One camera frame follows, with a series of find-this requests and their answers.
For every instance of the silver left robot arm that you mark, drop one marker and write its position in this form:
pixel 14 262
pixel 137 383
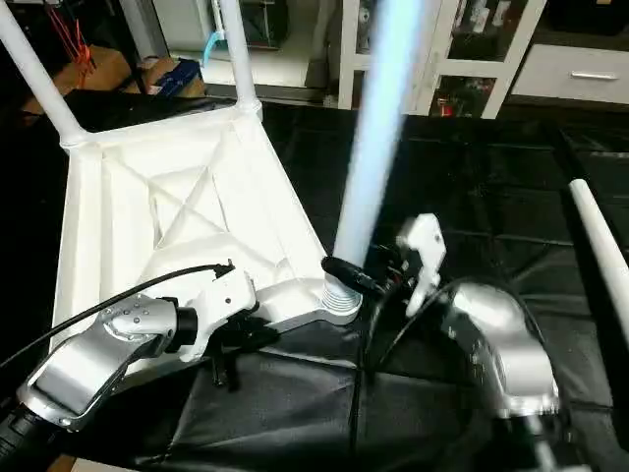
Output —
pixel 88 364

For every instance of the white plastic table leg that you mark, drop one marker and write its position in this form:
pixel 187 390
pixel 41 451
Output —
pixel 378 128
pixel 239 54
pixel 39 79
pixel 601 246

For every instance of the black work mat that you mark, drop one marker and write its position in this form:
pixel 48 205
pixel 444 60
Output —
pixel 491 177

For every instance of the white plastic table top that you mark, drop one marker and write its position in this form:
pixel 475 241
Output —
pixel 128 226

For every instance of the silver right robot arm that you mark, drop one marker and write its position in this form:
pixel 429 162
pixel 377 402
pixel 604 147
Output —
pixel 501 354

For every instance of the light blue hanger hook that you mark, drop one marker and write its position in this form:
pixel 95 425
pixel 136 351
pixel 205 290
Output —
pixel 216 47

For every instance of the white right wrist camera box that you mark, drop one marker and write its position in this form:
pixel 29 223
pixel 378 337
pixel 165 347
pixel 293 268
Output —
pixel 423 256

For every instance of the small blue box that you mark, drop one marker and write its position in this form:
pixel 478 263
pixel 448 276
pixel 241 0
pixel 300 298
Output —
pixel 177 79

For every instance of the white drawer cabinet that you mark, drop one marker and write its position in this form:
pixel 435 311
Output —
pixel 575 74
pixel 472 49

